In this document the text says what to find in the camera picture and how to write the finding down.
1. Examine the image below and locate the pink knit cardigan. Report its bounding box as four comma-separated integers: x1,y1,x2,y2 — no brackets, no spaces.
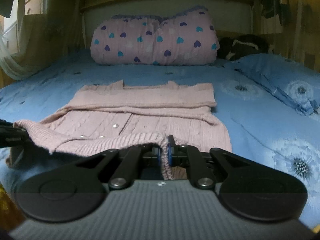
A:
14,81,232,179

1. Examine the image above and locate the black and white garment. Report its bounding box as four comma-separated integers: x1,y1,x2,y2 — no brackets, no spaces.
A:
217,34,269,61

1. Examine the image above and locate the pink heart-print rolled quilt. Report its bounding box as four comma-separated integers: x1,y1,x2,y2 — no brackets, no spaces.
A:
90,6,220,66

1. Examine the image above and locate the blue dandelion pillow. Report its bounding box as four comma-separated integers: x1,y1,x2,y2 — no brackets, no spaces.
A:
233,54,319,116

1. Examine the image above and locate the blue dandelion bed sheet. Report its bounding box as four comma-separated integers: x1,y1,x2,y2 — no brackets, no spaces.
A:
1,52,319,228

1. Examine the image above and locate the wooden headboard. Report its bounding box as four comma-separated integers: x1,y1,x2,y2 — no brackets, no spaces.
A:
80,0,253,34

